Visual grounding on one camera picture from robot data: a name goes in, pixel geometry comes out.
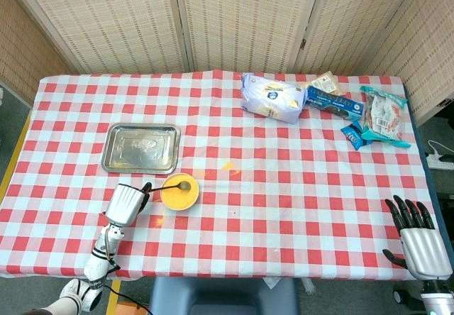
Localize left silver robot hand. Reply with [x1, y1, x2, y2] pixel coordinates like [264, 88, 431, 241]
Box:
[105, 182, 154, 228]

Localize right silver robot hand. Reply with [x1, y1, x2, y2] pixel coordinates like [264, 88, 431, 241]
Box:
[382, 194, 454, 281]

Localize black-handled metal spoon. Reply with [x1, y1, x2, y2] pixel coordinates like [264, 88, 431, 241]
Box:
[143, 181, 192, 194]

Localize yellow bowl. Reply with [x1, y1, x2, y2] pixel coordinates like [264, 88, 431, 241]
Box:
[162, 175, 199, 209]
[160, 172, 200, 211]

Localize black caster wheel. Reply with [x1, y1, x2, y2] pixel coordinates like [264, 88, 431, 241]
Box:
[392, 288, 426, 309]

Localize rectangular metal tray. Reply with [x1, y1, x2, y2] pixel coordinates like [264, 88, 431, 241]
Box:
[101, 123, 182, 175]

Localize white power strip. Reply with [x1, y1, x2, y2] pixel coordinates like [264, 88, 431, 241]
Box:
[427, 153, 454, 170]

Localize orange box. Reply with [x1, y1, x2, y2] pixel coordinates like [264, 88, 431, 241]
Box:
[116, 300, 148, 315]

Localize dark blue chair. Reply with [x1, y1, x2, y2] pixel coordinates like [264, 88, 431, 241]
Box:
[148, 277, 301, 315]

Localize small blue snack packet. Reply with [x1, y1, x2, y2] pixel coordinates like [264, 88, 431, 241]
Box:
[340, 120, 373, 151]

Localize red white checkered tablecloth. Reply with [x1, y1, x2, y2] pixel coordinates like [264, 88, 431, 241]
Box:
[0, 70, 443, 281]

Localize teal clear snack bag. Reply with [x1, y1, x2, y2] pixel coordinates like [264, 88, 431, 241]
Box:
[359, 85, 412, 149]

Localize blue sandwich cookie package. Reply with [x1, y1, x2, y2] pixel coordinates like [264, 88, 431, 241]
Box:
[305, 85, 365, 122]

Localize light purple biscuit bag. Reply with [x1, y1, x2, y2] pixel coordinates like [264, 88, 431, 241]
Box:
[240, 72, 307, 125]

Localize tan snack packet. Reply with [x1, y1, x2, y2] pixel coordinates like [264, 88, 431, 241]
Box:
[306, 70, 348, 96]

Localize woven folding screen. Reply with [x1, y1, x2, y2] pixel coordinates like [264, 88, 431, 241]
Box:
[0, 0, 454, 124]

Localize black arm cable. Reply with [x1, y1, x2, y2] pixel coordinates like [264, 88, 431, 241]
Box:
[102, 261, 153, 315]

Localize white power cable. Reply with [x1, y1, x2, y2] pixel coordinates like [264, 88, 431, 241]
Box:
[427, 139, 452, 157]

